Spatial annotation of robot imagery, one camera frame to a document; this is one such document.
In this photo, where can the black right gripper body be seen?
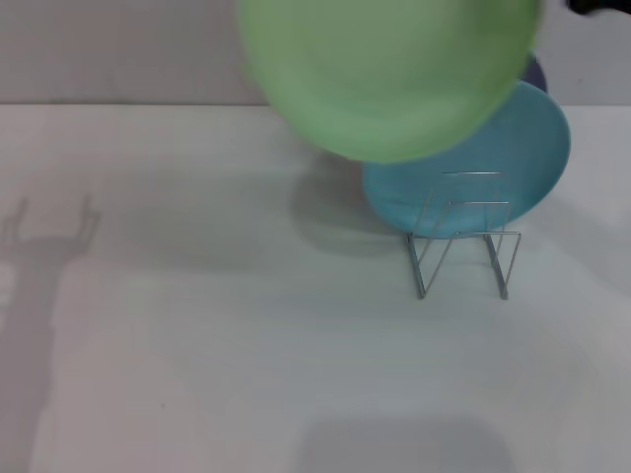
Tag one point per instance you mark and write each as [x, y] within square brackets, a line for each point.
[599, 5]

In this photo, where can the green plastic plate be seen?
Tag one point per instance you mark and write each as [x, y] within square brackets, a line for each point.
[384, 74]

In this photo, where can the purple plastic plate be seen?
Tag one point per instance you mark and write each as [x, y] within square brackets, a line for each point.
[536, 74]

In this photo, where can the blue plastic plate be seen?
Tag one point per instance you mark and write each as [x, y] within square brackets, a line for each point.
[517, 162]

